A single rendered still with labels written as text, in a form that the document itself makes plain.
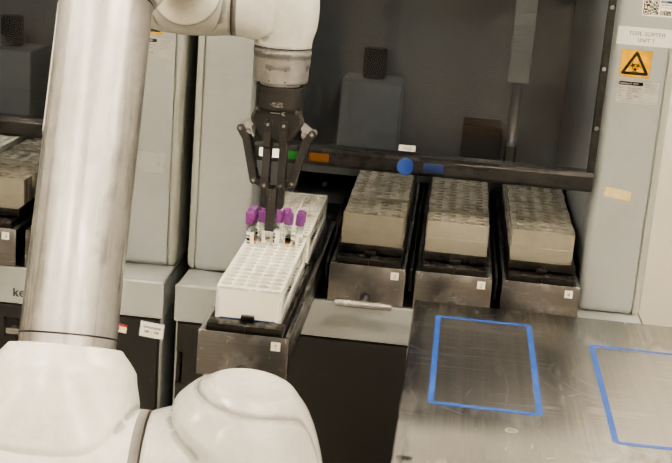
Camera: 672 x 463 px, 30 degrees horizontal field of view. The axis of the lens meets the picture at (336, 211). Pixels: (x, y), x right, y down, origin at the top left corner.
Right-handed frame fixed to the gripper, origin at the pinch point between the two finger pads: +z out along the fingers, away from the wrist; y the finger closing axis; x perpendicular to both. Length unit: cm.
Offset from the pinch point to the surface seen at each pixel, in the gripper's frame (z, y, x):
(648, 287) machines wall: 48, 85, 138
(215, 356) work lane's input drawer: 17.6, -3.8, -21.9
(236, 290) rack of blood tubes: 8.2, -1.8, -18.5
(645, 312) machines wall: 55, 86, 138
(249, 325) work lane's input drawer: 12.6, 0.8, -20.7
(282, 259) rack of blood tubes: 8.0, 2.5, -1.3
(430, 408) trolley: 12, 28, -44
